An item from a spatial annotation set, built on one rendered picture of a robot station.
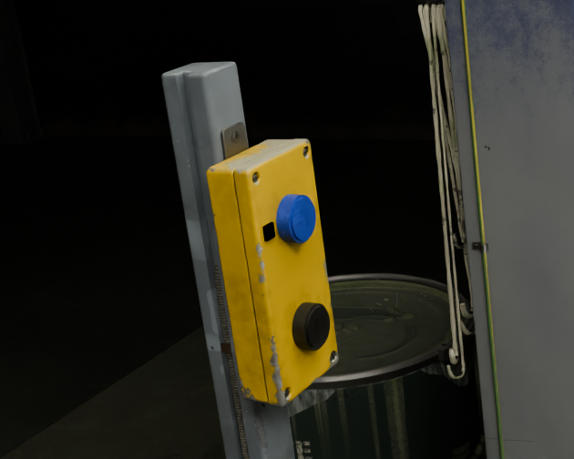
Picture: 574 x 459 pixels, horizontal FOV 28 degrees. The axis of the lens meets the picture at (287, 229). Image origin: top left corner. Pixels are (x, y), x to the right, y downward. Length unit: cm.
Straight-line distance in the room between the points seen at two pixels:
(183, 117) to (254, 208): 13
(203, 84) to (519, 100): 53
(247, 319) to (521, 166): 54
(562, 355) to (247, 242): 64
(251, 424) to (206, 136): 33
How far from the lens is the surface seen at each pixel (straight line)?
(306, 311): 119
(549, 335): 164
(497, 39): 154
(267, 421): 128
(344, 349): 239
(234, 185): 113
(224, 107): 118
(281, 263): 117
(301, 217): 116
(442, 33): 163
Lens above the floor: 182
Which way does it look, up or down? 17 degrees down
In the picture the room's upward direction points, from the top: 8 degrees counter-clockwise
